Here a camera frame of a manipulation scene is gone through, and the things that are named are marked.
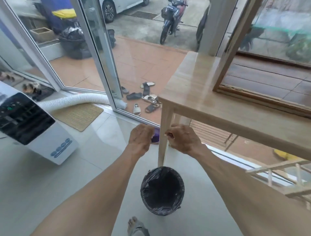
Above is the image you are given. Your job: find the blue and yellow bundle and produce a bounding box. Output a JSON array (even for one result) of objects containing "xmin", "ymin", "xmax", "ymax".
[{"xmin": 40, "ymin": 0, "xmax": 78, "ymax": 34}]

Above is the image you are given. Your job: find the white portable air conditioner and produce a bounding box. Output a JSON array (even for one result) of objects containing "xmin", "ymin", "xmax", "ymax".
[{"xmin": 0, "ymin": 81, "xmax": 79, "ymax": 166}]

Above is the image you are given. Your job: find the tan sandals pair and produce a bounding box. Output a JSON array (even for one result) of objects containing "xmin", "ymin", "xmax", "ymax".
[{"xmin": 22, "ymin": 82, "xmax": 40, "ymax": 94}]

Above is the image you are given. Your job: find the small black bag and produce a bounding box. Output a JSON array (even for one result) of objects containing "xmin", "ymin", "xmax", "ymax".
[{"xmin": 107, "ymin": 29, "xmax": 116, "ymax": 49}]

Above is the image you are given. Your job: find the large black garbage bag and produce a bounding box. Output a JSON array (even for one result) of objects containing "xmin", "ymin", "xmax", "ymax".
[{"xmin": 58, "ymin": 26, "xmax": 93, "ymax": 60}]

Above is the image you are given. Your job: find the person's left hand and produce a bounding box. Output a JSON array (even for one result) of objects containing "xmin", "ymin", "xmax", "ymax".
[{"xmin": 128, "ymin": 124, "xmax": 155, "ymax": 153}]

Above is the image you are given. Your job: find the white car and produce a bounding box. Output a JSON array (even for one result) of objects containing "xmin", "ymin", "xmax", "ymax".
[{"xmin": 99, "ymin": 0, "xmax": 150, "ymax": 23}]

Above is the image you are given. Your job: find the white framed glass door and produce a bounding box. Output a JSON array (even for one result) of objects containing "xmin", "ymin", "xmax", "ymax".
[{"xmin": 70, "ymin": 0, "xmax": 161, "ymax": 127}]

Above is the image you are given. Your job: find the woven tan door mat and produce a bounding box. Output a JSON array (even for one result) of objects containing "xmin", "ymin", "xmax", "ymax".
[{"xmin": 50, "ymin": 103, "xmax": 104, "ymax": 132}]

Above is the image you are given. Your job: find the metal drain grate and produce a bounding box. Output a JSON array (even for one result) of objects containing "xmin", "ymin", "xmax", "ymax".
[{"xmin": 130, "ymin": 11, "xmax": 159, "ymax": 20}]

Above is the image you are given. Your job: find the dark green plant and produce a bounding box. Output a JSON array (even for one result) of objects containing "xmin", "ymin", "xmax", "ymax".
[{"xmin": 239, "ymin": 25, "xmax": 265, "ymax": 51}]

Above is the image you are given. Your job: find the person's right hand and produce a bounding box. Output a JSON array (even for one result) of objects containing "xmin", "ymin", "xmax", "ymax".
[{"xmin": 165, "ymin": 124, "xmax": 203, "ymax": 156}]

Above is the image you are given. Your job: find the group of sandals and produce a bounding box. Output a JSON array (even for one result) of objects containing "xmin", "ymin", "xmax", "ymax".
[{"xmin": 121, "ymin": 81, "xmax": 163, "ymax": 117}]

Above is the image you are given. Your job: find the trash bin with black liner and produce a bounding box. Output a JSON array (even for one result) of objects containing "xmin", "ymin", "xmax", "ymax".
[{"xmin": 140, "ymin": 166, "xmax": 185, "ymax": 216}]

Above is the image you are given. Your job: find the light wooden table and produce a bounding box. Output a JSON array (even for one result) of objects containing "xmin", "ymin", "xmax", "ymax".
[{"xmin": 157, "ymin": 51, "xmax": 311, "ymax": 168}]

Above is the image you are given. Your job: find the wooden window frame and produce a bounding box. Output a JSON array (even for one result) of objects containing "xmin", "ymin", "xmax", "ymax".
[{"xmin": 213, "ymin": 0, "xmax": 311, "ymax": 117}]

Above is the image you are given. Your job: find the black covered object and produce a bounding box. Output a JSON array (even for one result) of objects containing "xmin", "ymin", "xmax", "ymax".
[{"xmin": 196, "ymin": 5, "xmax": 210, "ymax": 51}]

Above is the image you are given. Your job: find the white square pillar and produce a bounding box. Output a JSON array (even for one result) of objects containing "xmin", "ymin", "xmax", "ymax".
[{"xmin": 198, "ymin": 0, "xmax": 237, "ymax": 57}]

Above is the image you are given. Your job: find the light wooden rack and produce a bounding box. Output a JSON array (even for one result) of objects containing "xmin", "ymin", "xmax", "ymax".
[{"xmin": 245, "ymin": 159, "xmax": 311, "ymax": 209}]

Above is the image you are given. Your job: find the white ribbed exhaust hose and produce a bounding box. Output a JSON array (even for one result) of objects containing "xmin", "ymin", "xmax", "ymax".
[{"xmin": 36, "ymin": 93, "xmax": 127, "ymax": 113}]

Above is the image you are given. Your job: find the black shoes pair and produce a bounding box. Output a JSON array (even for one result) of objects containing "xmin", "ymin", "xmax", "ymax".
[{"xmin": 32, "ymin": 88, "xmax": 55, "ymax": 101}]

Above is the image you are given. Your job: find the tan rectangular planter box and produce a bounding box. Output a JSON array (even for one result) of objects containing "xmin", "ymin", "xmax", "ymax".
[{"xmin": 30, "ymin": 27, "xmax": 56, "ymax": 43}]

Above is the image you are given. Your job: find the person's right forearm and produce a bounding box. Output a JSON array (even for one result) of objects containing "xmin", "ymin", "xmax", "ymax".
[{"xmin": 192, "ymin": 145, "xmax": 311, "ymax": 236}]

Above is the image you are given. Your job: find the person's bare foot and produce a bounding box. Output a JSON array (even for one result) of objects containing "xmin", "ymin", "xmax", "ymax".
[{"xmin": 127, "ymin": 216, "xmax": 150, "ymax": 236}]

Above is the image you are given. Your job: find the blue and red motorcycle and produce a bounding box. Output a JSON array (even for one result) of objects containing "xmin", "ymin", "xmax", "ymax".
[{"xmin": 160, "ymin": 0, "xmax": 189, "ymax": 45}]

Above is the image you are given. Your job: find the purple bottle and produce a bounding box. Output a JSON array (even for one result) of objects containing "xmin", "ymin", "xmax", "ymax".
[{"xmin": 151, "ymin": 128, "xmax": 161, "ymax": 144}]

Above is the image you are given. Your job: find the yellow object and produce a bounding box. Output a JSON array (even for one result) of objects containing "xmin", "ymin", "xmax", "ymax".
[{"xmin": 273, "ymin": 149, "xmax": 300, "ymax": 161}]

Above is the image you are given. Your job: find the person's left forearm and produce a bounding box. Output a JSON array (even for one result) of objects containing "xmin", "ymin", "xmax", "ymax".
[{"xmin": 30, "ymin": 146, "xmax": 151, "ymax": 236}]

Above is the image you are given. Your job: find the white framed glass panel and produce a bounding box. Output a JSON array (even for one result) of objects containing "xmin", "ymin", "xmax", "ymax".
[{"xmin": 0, "ymin": 0, "xmax": 63, "ymax": 91}]

